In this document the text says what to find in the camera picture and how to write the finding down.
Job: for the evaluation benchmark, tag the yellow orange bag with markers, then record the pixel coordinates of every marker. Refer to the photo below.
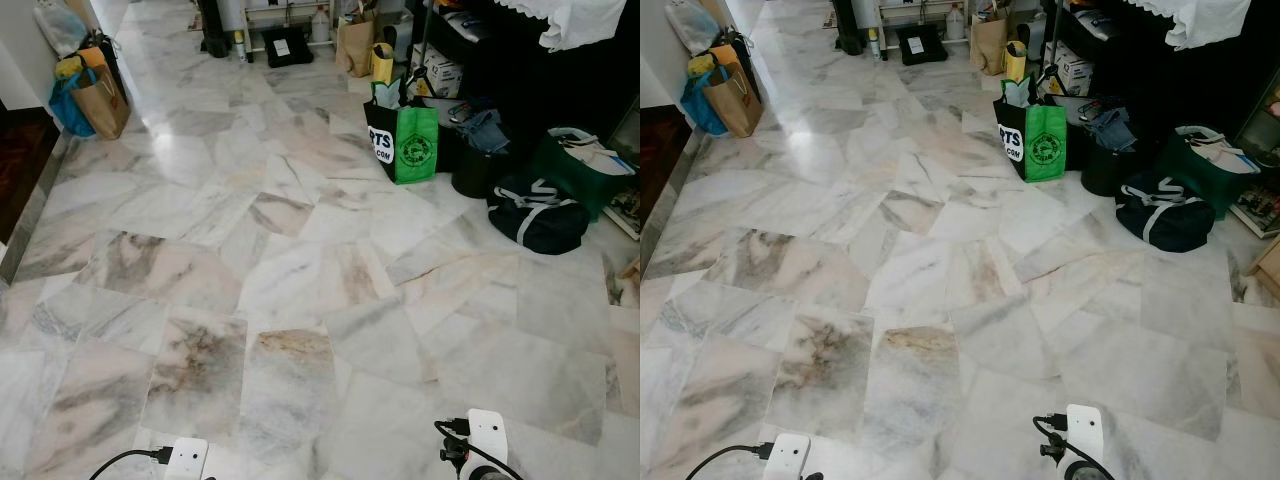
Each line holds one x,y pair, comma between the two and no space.
715,58
82,60

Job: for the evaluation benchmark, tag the small spray bottle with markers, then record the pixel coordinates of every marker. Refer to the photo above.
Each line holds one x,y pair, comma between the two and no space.
873,44
240,47

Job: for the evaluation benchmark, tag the small yellow bag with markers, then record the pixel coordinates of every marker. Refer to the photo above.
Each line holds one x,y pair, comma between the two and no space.
1015,62
382,64

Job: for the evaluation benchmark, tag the white printed cardboard box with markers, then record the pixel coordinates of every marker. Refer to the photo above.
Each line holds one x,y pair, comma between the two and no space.
438,75
1072,72

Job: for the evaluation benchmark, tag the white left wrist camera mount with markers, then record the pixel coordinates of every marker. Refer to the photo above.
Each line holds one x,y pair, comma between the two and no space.
790,456
187,460

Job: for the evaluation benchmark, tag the blue shopping bag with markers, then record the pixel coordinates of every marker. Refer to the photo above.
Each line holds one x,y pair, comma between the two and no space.
68,110
698,108

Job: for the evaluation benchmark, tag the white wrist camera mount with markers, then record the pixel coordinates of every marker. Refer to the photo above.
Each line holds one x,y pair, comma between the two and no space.
790,456
488,430
1084,426
187,460

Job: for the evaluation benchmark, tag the dark green tote bag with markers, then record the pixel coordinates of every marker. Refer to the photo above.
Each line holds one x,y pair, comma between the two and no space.
575,172
1205,170

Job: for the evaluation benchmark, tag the brown cardboard box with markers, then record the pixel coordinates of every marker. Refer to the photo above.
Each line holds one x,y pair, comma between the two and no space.
1268,266

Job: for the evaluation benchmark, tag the navy duffel bag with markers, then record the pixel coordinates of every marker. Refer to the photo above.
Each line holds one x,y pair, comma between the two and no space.
535,220
1163,218

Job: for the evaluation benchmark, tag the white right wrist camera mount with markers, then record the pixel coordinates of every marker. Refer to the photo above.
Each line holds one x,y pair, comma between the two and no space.
488,430
1084,426

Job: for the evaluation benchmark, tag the black bucket with jeans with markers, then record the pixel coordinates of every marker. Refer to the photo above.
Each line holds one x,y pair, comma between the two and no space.
1106,163
478,165

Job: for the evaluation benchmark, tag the tan paper bag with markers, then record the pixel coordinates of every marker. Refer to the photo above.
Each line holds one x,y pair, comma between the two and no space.
355,48
989,46

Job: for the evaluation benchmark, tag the green and black shopping bag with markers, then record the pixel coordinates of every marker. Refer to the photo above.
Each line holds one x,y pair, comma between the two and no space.
416,145
1046,143

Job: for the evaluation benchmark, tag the black bag with white label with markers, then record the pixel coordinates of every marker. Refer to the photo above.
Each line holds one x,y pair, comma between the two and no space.
285,48
919,45

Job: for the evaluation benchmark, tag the white plastic jug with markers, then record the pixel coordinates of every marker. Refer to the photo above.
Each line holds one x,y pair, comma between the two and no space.
320,26
956,23

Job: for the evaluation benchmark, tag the white plastic bag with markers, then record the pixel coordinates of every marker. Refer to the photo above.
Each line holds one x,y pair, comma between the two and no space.
692,24
58,25

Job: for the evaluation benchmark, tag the white lace cloth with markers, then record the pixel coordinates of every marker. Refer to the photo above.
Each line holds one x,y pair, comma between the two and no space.
1195,22
570,22

